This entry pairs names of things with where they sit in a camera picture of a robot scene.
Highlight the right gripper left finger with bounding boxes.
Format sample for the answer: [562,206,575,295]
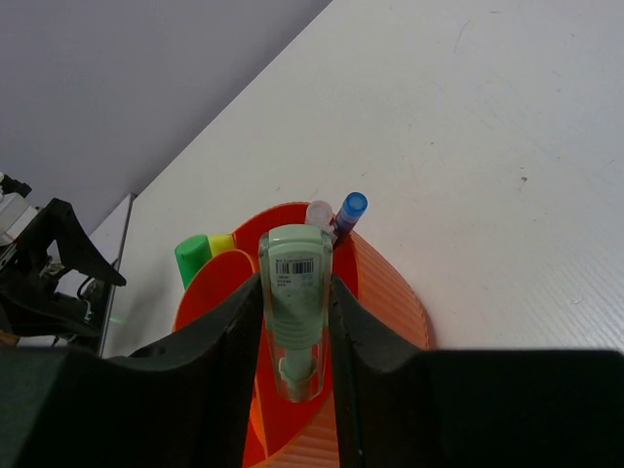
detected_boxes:
[1,276,262,467]

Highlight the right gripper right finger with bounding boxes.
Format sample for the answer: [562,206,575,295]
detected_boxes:
[330,278,623,467]

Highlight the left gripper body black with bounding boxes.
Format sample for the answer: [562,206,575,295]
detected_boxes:
[1,199,126,347]

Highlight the green black highlighter marker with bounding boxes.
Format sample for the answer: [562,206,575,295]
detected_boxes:
[175,234,235,289]

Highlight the green correction tape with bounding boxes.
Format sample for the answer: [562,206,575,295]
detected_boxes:
[258,224,333,403]

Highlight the blue pen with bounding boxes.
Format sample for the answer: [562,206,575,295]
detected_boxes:
[332,191,369,247]

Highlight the green pen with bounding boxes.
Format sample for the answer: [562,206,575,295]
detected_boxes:
[304,200,333,233]

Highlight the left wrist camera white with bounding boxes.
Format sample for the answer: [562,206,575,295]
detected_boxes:
[0,173,38,248]

